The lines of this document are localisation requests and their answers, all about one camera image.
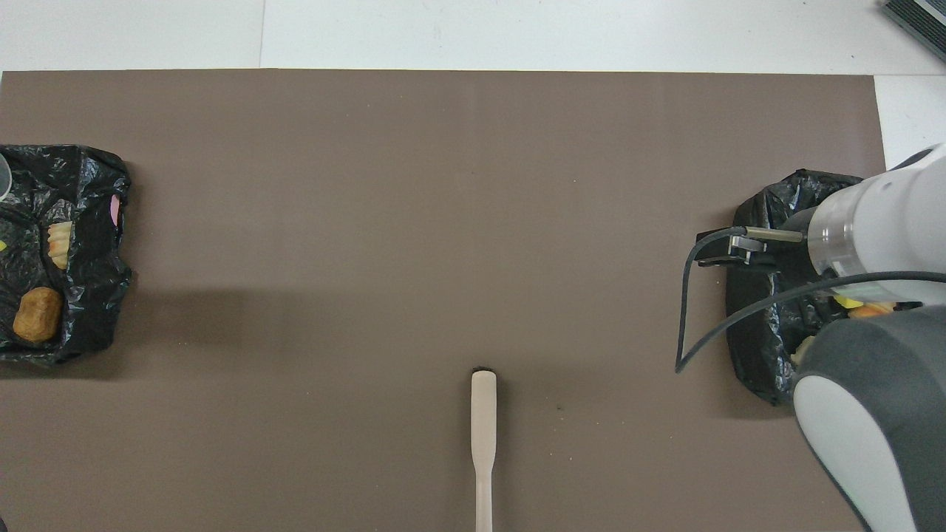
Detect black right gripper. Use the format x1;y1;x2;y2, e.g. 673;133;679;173
696;207;817;280

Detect beige brush black bristles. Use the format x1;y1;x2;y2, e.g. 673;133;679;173
471;367;498;532

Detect brown toy bread roll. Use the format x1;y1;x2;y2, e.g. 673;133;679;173
12;286;64;345

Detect black trash bag bin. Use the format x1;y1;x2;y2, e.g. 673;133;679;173
725;169;865;407

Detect black bag bin pink patch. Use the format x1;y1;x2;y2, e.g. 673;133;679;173
0;143;135;367

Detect dark ribbed panel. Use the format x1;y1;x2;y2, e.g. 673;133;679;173
882;0;946;64

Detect brown table mat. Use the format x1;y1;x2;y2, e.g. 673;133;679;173
0;70;888;532

